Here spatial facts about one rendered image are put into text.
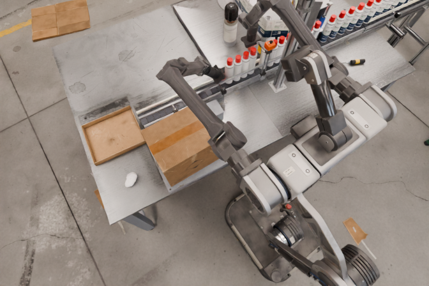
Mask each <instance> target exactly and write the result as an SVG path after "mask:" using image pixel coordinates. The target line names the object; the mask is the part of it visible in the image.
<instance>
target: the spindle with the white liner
mask: <svg viewBox="0 0 429 286"><path fill-rule="evenodd" d="M238 10H239V8H238V5H237V4H236V3H232V2H229V3H227V4H226V6H225V19H224V28H223V44H224V45H226V46H228V47H231V46H234V45H235V44H236V33H237V17H238Z"/></svg>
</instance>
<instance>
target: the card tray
mask: <svg viewBox="0 0 429 286"><path fill-rule="evenodd" d="M81 128H82V131H83V134H84V137H85V140H86V143H87V146H88V149H89V152H90V154H91V158H92V160H93V163H94V164H95V165H96V166H97V165H100V164H102V163H104V162H107V161H109V160H111V159H113V158H115V157H117V156H119V155H121V154H124V153H126V152H128V151H131V150H132V149H135V148H136V147H139V146H141V145H143V144H146V141H145V140H144V138H143V136H142V134H141V132H140V131H141V129H140V126H139V124H138V122H137V120H136V118H135V115H134V113H133V111H132V108H131V107H130V106H127V107H124V108H122V109H119V110H117V111H115V112H112V113H110V114H107V115H106V116H103V117H100V118H98V119H95V120H94V121H91V122H89V123H86V124H83V125H82V126H81Z"/></svg>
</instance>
